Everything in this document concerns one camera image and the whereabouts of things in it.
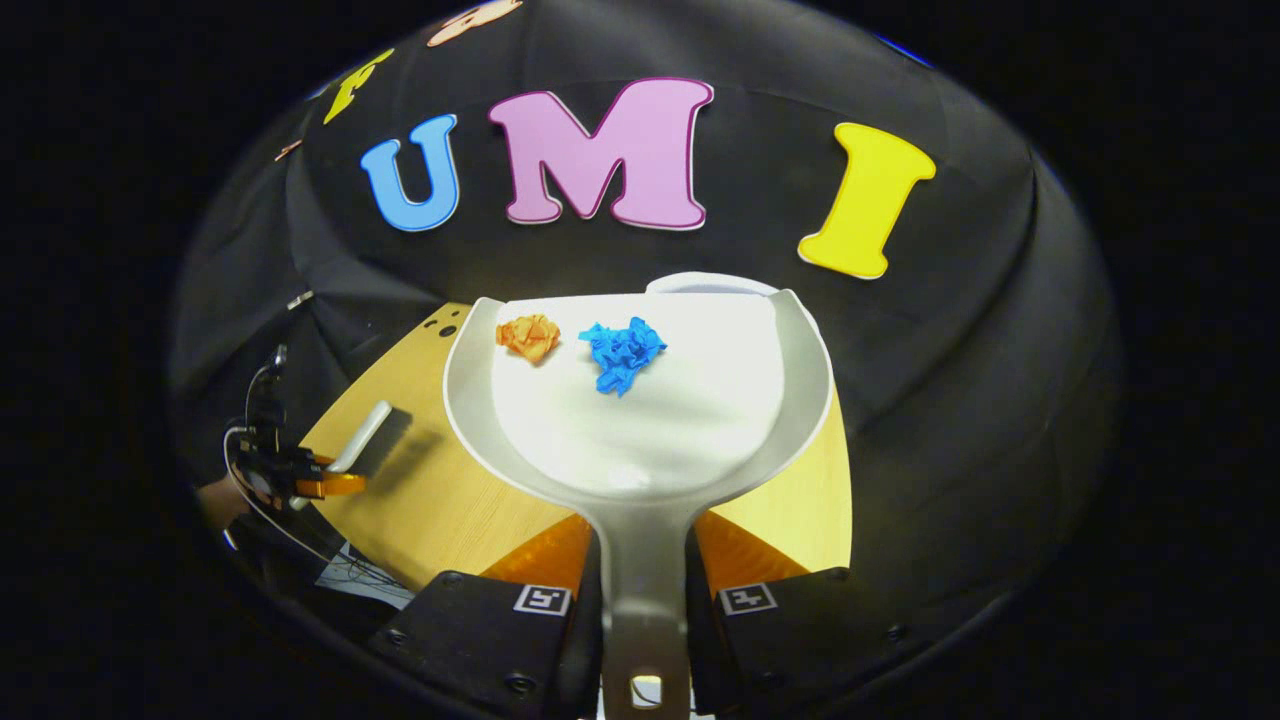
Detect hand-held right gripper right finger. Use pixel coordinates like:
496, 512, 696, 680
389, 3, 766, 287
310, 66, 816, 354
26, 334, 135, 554
685, 510, 923, 717

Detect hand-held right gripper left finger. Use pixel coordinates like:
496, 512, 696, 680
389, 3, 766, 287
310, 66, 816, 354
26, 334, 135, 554
365, 512, 607, 720

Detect small white broom black bristles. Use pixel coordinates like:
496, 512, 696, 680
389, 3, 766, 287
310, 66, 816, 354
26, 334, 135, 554
325, 400, 413, 479

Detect orange paper trash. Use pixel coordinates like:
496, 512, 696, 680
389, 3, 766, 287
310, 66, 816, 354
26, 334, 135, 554
496, 313, 563, 365

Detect white plastic dustpan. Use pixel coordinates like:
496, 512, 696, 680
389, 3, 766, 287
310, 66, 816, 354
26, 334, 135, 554
443, 288, 836, 720

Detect blue paper trash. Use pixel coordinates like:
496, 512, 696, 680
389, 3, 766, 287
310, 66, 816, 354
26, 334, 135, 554
578, 317, 668, 398

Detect white ribbed garbage bin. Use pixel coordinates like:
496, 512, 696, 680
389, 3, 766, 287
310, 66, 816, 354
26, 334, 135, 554
645, 271, 783, 298

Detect black backdrop cloth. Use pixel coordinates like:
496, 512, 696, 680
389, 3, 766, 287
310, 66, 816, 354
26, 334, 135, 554
170, 0, 1126, 661

